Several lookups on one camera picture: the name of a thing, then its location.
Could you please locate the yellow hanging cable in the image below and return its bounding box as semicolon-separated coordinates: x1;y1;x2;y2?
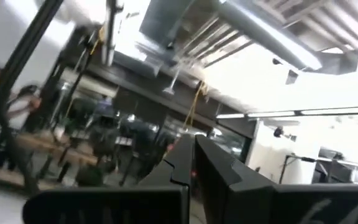
181;80;209;128

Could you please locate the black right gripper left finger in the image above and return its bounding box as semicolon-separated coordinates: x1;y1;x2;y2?
139;134;196;224

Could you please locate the black metal stand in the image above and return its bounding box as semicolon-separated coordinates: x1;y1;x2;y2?
278;154;318;185

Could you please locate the grey ceiling pipe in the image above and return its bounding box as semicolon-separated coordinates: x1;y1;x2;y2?
138;0;358;75

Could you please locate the black rig upright post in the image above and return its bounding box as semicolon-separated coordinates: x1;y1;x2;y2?
0;0;65;194

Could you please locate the background wooden table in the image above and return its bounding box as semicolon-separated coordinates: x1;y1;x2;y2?
14;132;99;166

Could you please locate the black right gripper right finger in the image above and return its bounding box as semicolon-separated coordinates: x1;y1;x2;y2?
195;134;277;224

